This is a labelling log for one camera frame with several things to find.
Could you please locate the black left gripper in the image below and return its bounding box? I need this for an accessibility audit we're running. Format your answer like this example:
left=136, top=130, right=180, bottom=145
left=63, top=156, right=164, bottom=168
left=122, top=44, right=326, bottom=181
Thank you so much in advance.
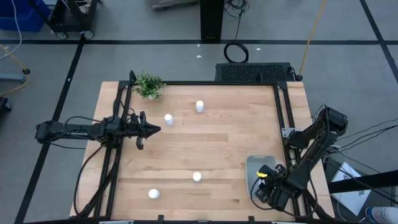
left=124, top=111, right=162, bottom=151

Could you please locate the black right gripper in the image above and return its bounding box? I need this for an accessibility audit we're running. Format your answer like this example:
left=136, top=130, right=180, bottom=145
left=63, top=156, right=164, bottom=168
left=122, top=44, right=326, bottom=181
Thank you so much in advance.
left=254, top=164, right=295, bottom=213

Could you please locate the white plastic basket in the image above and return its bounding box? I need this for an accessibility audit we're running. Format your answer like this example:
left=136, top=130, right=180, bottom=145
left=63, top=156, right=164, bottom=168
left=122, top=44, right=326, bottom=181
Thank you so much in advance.
left=245, top=155, right=278, bottom=200

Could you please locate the green plant in white pot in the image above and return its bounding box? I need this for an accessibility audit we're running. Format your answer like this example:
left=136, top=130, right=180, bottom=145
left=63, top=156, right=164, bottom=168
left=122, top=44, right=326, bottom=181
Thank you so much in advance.
left=132, top=72, right=167, bottom=101

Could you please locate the white printed paper sheet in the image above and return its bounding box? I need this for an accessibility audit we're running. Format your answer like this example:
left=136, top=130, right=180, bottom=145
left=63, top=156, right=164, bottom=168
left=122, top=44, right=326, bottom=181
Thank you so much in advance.
left=330, top=161, right=373, bottom=217

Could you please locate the black beam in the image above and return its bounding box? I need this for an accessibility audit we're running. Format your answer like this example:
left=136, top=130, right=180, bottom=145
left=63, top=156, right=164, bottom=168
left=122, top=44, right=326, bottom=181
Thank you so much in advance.
left=327, top=169, right=398, bottom=194

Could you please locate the black perforated computer case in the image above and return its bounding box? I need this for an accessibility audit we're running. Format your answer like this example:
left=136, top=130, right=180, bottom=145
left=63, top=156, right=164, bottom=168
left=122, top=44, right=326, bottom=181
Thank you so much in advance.
left=215, top=62, right=296, bottom=83

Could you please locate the white and blue container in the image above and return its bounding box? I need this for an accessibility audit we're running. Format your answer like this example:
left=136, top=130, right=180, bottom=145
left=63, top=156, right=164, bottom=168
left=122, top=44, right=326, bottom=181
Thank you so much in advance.
left=364, top=205, right=398, bottom=224

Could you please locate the tall black tower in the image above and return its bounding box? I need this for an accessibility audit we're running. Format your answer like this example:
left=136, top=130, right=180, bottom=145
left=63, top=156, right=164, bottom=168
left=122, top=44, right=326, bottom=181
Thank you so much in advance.
left=200, top=0, right=225, bottom=42

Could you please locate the black wheeled cart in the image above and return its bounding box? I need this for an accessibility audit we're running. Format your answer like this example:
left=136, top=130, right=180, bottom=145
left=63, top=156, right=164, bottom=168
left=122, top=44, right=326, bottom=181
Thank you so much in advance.
left=30, top=0, right=104, bottom=41

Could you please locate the blue plastic bin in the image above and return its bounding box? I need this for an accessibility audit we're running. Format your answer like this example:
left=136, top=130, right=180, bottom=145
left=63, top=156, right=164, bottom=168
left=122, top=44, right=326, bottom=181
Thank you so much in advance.
left=0, top=0, right=52, bottom=33

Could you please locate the black metal table frame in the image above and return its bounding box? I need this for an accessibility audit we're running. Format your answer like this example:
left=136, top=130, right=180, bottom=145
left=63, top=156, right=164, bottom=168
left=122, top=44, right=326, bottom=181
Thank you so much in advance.
left=73, top=70, right=336, bottom=223

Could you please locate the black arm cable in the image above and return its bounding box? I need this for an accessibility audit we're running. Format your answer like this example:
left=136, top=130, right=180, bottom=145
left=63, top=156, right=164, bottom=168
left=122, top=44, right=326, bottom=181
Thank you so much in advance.
left=73, top=144, right=105, bottom=217

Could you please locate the coiled black cable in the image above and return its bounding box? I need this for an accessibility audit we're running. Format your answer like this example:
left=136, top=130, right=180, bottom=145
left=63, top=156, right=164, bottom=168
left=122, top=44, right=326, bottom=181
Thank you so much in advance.
left=223, top=42, right=250, bottom=65

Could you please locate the yellow hanging cable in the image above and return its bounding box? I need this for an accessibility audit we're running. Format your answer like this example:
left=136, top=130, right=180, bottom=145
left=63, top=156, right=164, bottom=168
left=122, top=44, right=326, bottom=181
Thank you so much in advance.
left=0, top=43, right=32, bottom=98
left=295, top=0, right=328, bottom=82

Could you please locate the black hanging cable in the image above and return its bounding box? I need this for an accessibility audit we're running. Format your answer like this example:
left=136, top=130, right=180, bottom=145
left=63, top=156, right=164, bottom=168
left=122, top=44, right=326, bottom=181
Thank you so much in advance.
left=223, top=0, right=251, bottom=44

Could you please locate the white cable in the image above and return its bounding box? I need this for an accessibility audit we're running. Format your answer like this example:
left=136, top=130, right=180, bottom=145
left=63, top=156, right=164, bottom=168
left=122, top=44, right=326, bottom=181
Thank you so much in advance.
left=0, top=0, right=24, bottom=62

